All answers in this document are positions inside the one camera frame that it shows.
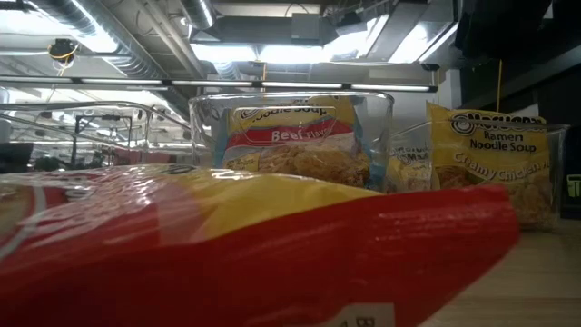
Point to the yellow Maruchan ramen pack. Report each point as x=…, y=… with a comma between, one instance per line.
x=490, y=154
x=410, y=168

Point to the red Maruchan ramen pack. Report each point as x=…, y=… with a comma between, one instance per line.
x=227, y=254

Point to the clear plastic bin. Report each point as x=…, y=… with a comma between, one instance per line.
x=91, y=131
x=383, y=136
x=558, y=159

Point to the grey rectangular duct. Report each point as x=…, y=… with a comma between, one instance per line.
x=272, y=29

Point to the silver spiral air duct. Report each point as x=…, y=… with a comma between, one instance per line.
x=113, y=41
x=199, y=13

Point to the long LED light bar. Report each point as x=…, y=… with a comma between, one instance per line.
x=213, y=83

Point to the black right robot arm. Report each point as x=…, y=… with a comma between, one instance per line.
x=573, y=154

